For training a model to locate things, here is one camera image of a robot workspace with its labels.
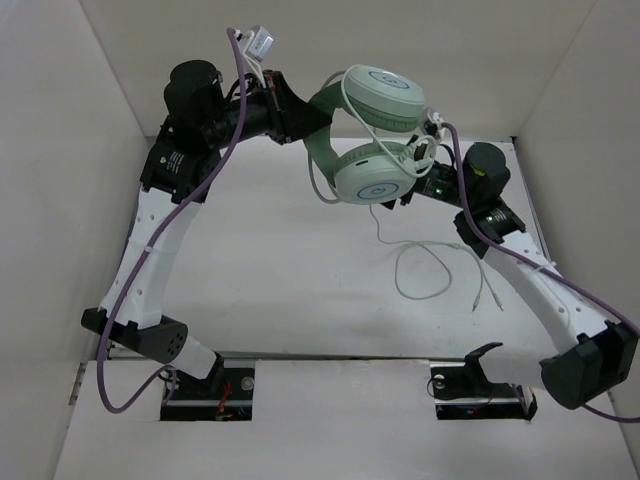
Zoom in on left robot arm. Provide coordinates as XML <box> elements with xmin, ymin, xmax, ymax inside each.
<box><xmin>81</xmin><ymin>60</ymin><xmax>331</xmax><ymax>397</ymax></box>

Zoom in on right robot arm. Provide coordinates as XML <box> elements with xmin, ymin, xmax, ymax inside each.
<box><xmin>399</xmin><ymin>140</ymin><xmax>639</xmax><ymax>410</ymax></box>

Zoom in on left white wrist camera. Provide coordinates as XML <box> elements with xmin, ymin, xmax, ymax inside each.
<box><xmin>237</xmin><ymin>25</ymin><xmax>275</xmax><ymax>63</ymax></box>

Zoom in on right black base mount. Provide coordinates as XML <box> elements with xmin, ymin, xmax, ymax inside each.
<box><xmin>426</xmin><ymin>342</ymin><xmax>538</xmax><ymax>421</ymax></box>

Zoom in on mint green headphones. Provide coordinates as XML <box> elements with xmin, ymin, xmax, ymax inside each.
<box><xmin>304</xmin><ymin>64</ymin><xmax>437</xmax><ymax>205</ymax></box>

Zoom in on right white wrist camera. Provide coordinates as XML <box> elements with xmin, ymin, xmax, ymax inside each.
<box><xmin>420</xmin><ymin>108</ymin><xmax>446</xmax><ymax>140</ymax></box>

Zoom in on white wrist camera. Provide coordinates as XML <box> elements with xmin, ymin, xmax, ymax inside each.
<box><xmin>237</xmin><ymin>25</ymin><xmax>275</xmax><ymax>63</ymax></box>
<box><xmin>420</xmin><ymin>108</ymin><xmax>446</xmax><ymax>140</ymax></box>

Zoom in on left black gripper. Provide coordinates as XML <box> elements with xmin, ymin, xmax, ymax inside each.
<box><xmin>205</xmin><ymin>68</ymin><xmax>333</xmax><ymax>149</ymax></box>

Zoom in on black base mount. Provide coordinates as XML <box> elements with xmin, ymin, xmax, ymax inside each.
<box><xmin>160</xmin><ymin>359</ymin><xmax>255</xmax><ymax>422</ymax></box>
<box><xmin>426</xmin><ymin>342</ymin><xmax>538</xmax><ymax>421</ymax></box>

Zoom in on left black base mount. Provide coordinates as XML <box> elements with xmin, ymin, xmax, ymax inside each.
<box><xmin>160</xmin><ymin>359</ymin><xmax>255</xmax><ymax>422</ymax></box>

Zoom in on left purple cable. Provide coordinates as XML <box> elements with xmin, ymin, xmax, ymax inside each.
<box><xmin>97</xmin><ymin>27</ymin><xmax>259</xmax><ymax>414</ymax></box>

